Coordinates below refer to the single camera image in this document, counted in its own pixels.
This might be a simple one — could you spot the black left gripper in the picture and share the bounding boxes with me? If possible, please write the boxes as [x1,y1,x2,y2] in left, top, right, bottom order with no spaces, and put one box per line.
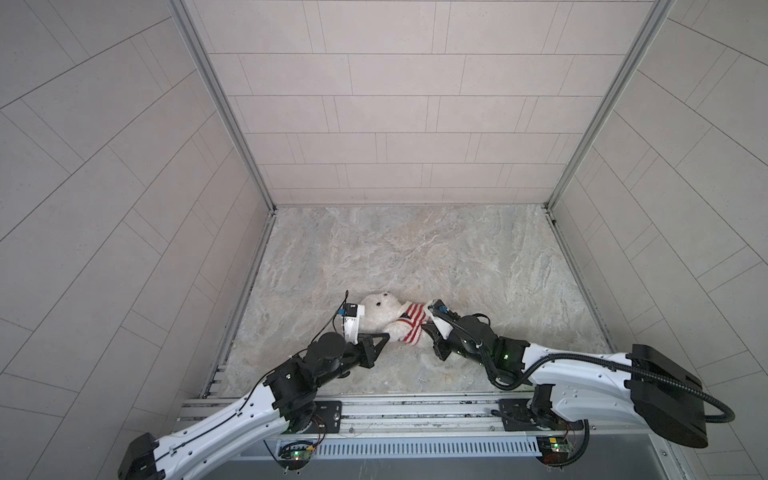
[310,335,389,389]

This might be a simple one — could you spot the white plush teddy bear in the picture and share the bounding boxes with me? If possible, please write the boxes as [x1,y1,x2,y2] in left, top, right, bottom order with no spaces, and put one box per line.
[359,292,434,348]

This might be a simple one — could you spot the red white striped shirt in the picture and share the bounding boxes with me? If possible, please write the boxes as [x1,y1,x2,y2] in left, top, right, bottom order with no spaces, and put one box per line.
[394,303,432,347]

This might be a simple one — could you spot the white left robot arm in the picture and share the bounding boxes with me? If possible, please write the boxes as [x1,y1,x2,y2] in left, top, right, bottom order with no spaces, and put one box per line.
[117,332,390,479]

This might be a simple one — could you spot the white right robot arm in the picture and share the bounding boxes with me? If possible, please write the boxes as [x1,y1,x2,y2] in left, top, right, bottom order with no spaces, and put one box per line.
[422,305,709,449]

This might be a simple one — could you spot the left green circuit board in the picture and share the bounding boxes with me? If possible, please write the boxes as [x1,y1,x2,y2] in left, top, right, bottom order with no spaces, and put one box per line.
[277,440,317,471]

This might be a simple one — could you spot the green circuit board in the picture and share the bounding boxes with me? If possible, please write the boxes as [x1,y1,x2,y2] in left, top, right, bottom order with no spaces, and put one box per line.
[277,440,317,471]
[536,436,573,465]

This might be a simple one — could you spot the right green circuit board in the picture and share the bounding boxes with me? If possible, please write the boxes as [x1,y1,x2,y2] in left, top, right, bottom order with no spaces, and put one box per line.
[536,436,573,465]

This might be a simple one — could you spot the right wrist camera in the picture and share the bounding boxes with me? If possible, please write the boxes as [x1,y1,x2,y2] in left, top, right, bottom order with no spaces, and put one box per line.
[428,299,454,340]

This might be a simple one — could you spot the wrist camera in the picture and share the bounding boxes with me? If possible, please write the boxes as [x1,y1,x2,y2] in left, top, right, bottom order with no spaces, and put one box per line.
[338,303,365,344]
[428,299,454,340]

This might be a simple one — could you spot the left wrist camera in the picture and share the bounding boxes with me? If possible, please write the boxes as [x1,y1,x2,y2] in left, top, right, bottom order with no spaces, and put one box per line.
[338,303,365,344]

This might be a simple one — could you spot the thin black left cable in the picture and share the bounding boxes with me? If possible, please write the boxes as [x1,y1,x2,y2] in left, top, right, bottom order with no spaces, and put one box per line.
[155,290,350,463]

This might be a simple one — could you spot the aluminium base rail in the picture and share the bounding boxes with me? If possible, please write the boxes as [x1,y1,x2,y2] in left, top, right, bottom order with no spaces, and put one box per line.
[173,392,670,463]

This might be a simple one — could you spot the black corrugated cable conduit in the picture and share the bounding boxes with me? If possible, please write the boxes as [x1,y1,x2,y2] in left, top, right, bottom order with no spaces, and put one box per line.
[431,305,736,425]

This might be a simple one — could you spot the aluminium corner post left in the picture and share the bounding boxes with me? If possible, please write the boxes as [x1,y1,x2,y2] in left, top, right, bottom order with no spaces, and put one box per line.
[166,0,277,216]

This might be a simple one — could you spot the aluminium corner post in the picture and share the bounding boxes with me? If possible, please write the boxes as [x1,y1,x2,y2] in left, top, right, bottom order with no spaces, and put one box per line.
[543,0,675,217]
[166,0,277,216]

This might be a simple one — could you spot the aluminium corner post right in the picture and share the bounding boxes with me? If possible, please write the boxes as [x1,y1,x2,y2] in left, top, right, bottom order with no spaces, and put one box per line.
[543,0,675,217]

